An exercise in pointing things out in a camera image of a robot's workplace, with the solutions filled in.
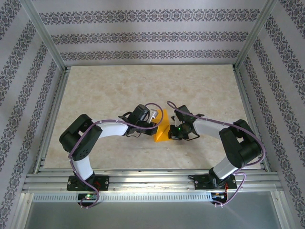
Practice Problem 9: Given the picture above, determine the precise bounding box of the small controller board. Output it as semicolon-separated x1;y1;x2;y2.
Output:
211;191;229;200

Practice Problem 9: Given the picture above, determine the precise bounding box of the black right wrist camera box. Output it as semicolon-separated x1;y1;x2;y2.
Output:
175;104;191;121

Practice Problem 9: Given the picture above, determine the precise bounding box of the orange paper sheet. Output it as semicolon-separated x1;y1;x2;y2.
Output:
153;108;173;143

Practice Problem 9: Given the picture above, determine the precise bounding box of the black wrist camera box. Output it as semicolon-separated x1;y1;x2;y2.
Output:
132;104;150;123
175;104;191;121

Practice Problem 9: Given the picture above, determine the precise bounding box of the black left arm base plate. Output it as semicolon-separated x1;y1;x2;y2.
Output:
67;175;110;191

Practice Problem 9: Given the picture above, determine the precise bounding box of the thin black right gripper wire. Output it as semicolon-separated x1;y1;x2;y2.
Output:
184;132;200;142

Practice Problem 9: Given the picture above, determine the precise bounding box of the white left gripper bracket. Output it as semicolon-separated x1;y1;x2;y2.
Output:
147;109;160;124

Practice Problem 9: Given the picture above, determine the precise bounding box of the aluminium frame post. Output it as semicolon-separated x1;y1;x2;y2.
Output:
234;0;278;71
20;0;67;72

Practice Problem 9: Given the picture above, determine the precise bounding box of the slotted grey cable duct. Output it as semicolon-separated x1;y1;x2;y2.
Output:
32;192;213;203

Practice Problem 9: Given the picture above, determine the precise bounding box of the aluminium side rail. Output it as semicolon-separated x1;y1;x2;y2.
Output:
34;66;71;174

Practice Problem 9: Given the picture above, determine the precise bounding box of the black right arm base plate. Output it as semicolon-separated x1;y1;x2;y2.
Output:
194;174;237;191

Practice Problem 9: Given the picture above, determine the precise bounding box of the aluminium mounting rail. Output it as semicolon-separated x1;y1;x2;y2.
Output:
22;173;283;193

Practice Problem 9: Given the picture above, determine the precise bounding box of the controller board with green light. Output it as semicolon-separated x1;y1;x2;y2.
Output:
77;192;99;201

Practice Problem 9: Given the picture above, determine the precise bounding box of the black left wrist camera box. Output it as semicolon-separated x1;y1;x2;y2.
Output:
132;104;150;123

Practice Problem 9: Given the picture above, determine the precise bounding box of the grey metal panel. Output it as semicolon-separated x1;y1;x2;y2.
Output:
20;192;286;229

